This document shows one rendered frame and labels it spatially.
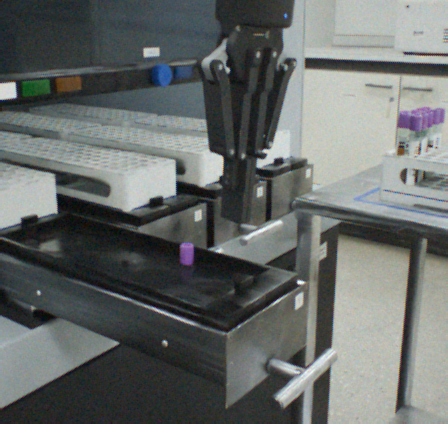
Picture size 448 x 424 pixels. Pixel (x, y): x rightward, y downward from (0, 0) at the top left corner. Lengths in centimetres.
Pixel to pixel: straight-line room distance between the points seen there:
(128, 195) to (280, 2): 34
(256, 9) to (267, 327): 28
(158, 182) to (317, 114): 233
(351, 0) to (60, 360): 320
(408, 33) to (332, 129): 57
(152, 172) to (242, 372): 36
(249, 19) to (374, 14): 309
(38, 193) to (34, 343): 19
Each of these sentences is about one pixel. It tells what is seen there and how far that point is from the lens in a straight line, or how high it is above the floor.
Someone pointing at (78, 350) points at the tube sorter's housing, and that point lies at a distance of 76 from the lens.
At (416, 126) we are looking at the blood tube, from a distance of 83.
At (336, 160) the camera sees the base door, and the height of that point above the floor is 39.
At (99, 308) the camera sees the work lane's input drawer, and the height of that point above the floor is 79.
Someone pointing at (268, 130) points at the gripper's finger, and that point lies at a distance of 65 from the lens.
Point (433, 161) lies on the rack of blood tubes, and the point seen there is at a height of 88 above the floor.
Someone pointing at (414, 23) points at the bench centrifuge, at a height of 103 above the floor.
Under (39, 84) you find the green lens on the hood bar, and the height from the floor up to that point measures 98.
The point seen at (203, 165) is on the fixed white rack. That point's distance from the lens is 91.
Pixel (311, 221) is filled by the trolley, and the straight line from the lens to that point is 85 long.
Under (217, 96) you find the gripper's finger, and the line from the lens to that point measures 59.
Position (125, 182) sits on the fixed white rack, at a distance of 80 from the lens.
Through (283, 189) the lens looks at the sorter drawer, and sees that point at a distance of 104.
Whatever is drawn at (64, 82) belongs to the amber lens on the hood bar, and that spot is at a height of 98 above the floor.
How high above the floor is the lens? 105
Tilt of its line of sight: 16 degrees down
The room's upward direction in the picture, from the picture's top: straight up
